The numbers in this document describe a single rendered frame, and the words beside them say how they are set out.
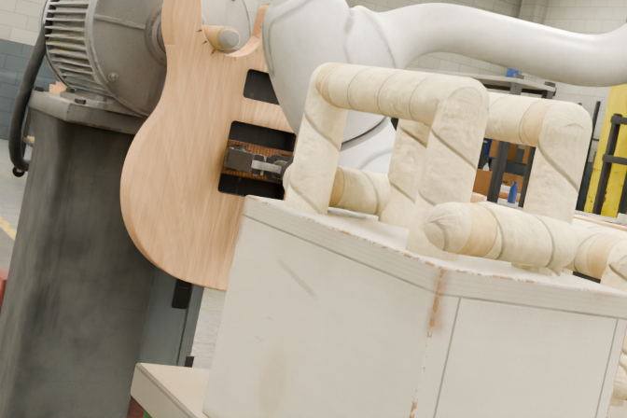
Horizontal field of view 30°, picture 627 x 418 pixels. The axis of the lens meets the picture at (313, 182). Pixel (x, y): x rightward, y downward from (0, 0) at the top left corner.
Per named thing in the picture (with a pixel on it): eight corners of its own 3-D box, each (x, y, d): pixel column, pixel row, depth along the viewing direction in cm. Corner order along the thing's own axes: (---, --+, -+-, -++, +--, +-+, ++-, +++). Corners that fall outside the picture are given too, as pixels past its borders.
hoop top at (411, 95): (298, 100, 86) (306, 57, 86) (334, 107, 88) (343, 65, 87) (451, 127, 69) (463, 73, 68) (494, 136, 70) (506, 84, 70)
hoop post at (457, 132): (395, 246, 72) (427, 95, 71) (437, 253, 73) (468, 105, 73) (424, 257, 69) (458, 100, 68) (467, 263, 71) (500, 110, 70)
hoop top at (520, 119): (391, 119, 90) (399, 78, 90) (424, 127, 92) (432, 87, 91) (558, 150, 73) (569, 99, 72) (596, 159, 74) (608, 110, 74)
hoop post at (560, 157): (500, 262, 76) (531, 119, 75) (538, 268, 77) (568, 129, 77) (532, 272, 73) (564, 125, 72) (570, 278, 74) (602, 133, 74)
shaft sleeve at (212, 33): (169, 30, 169) (188, 20, 170) (179, 49, 170) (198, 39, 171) (212, 33, 153) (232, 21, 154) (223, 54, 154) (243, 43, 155)
